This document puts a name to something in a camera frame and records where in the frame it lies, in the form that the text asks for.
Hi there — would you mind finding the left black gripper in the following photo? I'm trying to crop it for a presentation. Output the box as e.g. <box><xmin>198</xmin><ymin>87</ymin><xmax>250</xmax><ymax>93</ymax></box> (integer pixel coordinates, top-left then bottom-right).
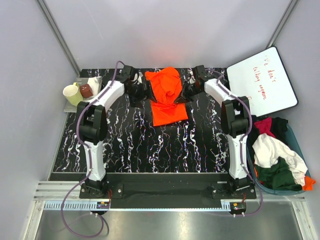
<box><xmin>125</xmin><ymin>80</ymin><xmax>156</xmax><ymax>109</ymax></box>

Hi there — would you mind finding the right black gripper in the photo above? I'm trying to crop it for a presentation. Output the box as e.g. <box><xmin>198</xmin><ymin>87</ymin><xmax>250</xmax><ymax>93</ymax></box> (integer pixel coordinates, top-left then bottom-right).
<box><xmin>174</xmin><ymin>80</ymin><xmax>202</xmax><ymax>105</ymax></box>

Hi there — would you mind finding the orange t shirt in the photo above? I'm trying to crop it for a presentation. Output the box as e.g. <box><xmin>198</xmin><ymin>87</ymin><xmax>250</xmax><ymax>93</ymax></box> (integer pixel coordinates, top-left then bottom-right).
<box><xmin>302</xmin><ymin>175</ymin><xmax>316</xmax><ymax>191</ymax></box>
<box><xmin>145</xmin><ymin>67</ymin><xmax>188</xmax><ymax>127</ymax></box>

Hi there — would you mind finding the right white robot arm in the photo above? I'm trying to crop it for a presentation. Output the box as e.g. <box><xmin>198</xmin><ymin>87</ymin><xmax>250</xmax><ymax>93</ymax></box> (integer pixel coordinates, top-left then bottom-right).
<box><xmin>174</xmin><ymin>75</ymin><xmax>253</xmax><ymax>199</ymax></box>

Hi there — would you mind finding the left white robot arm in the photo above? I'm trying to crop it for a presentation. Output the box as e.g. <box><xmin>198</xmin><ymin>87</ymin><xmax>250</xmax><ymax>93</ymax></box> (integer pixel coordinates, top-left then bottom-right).
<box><xmin>76</xmin><ymin>73</ymin><xmax>157</xmax><ymax>198</ymax></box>

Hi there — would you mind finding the dark red cube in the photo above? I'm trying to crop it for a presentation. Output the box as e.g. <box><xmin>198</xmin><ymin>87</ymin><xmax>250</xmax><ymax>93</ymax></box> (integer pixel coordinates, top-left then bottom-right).
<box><xmin>79</xmin><ymin>83</ymin><xmax>93</xmax><ymax>99</ymax></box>

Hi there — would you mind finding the cream yellow mug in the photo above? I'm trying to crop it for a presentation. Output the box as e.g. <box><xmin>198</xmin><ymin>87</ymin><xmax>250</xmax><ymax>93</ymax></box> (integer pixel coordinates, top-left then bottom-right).
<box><xmin>62</xmin><ymin>82</ymin><xmax>83</xmax><ymax>107</ymax></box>

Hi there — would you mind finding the white whiteboard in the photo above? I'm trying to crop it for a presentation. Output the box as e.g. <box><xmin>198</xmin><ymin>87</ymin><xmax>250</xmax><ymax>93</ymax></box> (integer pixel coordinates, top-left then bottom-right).
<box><xmin>226</xmin><ymin>46</ymin><xmax>299</xmax><ymax>117</ymax></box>

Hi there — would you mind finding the magenta t shirt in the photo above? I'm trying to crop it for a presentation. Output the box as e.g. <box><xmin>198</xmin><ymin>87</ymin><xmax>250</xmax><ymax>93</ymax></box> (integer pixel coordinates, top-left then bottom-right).
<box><xmin>254</xmin><ymin>117</ymin><xmax>276</xmax><ymax>138</ymax></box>

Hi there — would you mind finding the white t shirt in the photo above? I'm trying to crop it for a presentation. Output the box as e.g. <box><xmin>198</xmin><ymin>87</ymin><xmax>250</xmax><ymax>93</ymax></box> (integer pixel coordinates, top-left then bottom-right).
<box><xmin>252</xmin><ymin>133</ymin><xmax>308</xmax><ymax>187</ymax></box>

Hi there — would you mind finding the black t shirt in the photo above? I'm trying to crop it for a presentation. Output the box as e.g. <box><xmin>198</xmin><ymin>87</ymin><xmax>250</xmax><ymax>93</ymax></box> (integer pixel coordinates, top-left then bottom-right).
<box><xmin>247</xmin><ymin>115</ymin><xmax>288</xmax><ymax>146</ymax></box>

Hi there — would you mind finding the teal laundry basket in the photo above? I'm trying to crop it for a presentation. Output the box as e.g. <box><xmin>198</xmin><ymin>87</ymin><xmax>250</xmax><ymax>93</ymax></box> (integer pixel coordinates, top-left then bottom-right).
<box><xmin>248</xmin><ymin>126</ymin><xmax>313</xmax><ymax>196</ymax></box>

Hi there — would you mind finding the dark green t shirt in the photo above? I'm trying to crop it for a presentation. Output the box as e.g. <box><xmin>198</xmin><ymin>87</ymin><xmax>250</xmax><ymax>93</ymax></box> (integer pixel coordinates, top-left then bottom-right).
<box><xmin>254</xmin><ymin>157</ymin><xmax>303</xmax><ymax>192</ymax></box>

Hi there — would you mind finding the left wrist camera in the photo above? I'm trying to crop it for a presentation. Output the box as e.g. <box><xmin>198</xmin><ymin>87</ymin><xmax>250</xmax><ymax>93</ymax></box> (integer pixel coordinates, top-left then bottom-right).
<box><xmin>119</xmin><ymin>65</ymin><xmax>142</xmax><ymax>83</ymax></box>

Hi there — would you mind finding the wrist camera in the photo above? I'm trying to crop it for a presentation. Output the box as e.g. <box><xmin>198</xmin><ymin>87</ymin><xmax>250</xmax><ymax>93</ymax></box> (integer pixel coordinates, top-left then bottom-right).
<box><xmin>119</xmin><ymin>65</ymin><xmax>142</xmax><ymax>83</ymax></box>
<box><xmin>189</xmin><ymin>65</ymin><xmax>208</xmax><ymax>82</ymax></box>

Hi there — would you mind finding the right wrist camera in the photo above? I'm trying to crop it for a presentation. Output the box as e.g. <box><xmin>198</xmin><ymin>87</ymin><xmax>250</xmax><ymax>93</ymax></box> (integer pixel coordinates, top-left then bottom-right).
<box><xmin>189</xmin><ymin>65</ymin><xmax>208</xmax><ymax>82</ymax></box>

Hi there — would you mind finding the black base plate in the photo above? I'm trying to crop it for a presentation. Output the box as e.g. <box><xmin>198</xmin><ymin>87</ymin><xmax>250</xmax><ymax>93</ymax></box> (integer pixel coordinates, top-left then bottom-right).
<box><xmin>79</xmin><ymin>173</ymin><xmax>257</xmax><ymax>211</ymax></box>

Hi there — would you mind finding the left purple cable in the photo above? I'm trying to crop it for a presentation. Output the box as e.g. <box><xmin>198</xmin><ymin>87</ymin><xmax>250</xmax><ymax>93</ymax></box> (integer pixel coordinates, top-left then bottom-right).
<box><xmin>60</xmin><ymin>60</ymin><xmax>126</xmax><ymax>237</ymax></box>

